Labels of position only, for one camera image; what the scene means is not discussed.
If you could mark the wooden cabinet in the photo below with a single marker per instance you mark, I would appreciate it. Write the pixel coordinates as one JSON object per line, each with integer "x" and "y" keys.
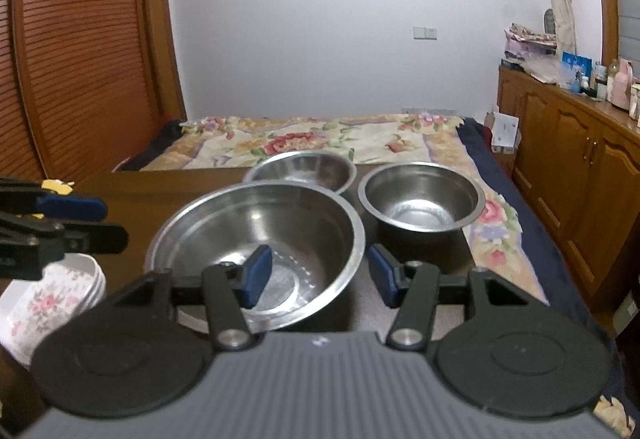
{"x": 565, "y": 159}

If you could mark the pink bottle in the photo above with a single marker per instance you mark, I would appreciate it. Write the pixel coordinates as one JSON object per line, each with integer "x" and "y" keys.
{"x": 622, "y": 84}

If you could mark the floral blanket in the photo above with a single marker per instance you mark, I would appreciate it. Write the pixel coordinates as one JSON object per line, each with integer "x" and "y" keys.
{"x": 310, "y": 139}

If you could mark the clear plastic bag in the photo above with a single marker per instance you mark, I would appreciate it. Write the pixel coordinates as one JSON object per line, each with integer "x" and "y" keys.
{"x": 545, "y": 69}

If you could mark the dark clothing pile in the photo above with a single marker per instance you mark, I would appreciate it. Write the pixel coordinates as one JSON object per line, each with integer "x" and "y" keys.
{"x": 160, "y": 141}

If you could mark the wall socket strip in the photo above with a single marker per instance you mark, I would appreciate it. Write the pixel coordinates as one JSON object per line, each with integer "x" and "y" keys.
{"x": 429, "y": 110}

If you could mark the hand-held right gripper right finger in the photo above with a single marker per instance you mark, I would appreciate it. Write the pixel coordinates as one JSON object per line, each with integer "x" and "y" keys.
{"x": 382, "y": 276}

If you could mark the louvered wooden wardrobe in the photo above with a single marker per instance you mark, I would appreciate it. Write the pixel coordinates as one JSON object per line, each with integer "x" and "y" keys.
{"x": 80, "y": 44}

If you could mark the yellow plush toy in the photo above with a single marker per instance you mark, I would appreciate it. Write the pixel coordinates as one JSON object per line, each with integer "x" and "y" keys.
{"x": 57, "y": 187}

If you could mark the large steel bowl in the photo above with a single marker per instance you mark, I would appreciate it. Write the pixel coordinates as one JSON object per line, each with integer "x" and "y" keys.
{"x": 225, "y": 229}

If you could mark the small steel bowl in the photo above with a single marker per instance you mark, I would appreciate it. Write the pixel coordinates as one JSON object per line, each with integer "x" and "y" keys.
{"x": 420, "y": 199}

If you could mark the blue box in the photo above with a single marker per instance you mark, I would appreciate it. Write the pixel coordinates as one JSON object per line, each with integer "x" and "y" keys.
{"x": 576, "y": 69}

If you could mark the dark blue blanket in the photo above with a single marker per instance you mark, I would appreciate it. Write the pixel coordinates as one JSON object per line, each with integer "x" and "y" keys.
{"x": 550, "y": 229}

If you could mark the white wall switch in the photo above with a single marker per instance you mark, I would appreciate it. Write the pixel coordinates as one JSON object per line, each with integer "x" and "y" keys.
{"x": 425, "y": 33}

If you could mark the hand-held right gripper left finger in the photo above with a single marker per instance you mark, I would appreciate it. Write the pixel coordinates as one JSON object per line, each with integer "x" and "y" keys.
{"x": 257, "y": 275}

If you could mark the floral white square plate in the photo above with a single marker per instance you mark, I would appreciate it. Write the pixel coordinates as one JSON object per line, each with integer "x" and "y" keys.
{"x": 100, "y": 280}
{"x": 45, "y": 306}
{"x": 104, "y": 290}

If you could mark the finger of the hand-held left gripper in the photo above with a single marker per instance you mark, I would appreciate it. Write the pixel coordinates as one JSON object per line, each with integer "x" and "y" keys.
{"x": 75, "y": 210}
{"x": 95, "y": 239}

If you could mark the medium steel bowl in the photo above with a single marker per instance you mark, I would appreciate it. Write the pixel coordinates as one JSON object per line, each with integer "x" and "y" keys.
{"x": 305, "y": 171}

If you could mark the pile of folded cloth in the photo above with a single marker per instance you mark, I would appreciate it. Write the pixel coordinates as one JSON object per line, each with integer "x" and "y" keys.
{"x": 530, "y": 41}

